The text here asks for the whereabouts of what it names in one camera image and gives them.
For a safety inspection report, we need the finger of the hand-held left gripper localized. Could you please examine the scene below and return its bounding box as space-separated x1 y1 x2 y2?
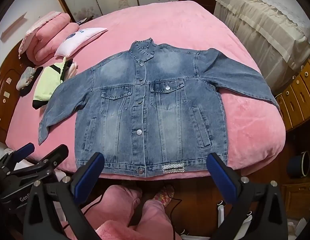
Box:
0 142 36 172
6 144 70 180

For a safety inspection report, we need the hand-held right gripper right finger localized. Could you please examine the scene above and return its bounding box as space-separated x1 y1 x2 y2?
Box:
206 152 288 240

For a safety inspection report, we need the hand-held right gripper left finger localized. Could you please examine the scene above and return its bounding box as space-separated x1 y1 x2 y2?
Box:
23 152 105 240

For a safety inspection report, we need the blue denim jacket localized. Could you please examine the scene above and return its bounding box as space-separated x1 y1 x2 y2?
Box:
38 37 281 178

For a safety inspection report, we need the white stand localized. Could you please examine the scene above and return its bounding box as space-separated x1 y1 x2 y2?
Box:
181 200 253 240

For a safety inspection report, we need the person's left leg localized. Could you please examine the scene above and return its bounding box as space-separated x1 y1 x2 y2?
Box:
60 184 143 240

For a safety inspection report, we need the person's leg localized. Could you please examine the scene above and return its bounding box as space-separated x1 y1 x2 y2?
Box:
95 200 187 240
60 184 143 240

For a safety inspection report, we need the wooden headboard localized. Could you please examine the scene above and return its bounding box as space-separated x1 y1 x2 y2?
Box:
0 39 28 143

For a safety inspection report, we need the patterned knit slipper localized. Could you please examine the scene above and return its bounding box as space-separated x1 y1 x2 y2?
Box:
152 184 175 207

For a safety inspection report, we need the grey white cloth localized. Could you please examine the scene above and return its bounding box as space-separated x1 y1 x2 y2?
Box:
16 66 37 91

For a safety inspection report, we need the light green garment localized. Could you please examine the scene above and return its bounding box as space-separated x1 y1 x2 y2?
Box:
32 57 71 109

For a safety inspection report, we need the dark blue bucket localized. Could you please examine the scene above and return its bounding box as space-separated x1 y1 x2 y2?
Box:
287 151 310 179

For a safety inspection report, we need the low wooden cabinet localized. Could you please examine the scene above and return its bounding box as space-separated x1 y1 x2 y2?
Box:
281 182 310 217

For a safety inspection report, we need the person's right leg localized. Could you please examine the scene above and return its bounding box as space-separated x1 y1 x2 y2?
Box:
95 200 187 240

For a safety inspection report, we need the pale pink cloth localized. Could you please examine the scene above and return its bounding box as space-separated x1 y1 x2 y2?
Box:
63 61 78 80

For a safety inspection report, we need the wooden drawer cabinet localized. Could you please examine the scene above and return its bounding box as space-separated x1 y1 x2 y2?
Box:
275 60 310 130

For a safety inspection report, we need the white printed pillow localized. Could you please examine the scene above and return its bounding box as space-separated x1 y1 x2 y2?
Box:
54 27 108 57

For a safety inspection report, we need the pink bed blanket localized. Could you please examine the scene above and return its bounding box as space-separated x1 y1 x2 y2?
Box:
3 0 286 180

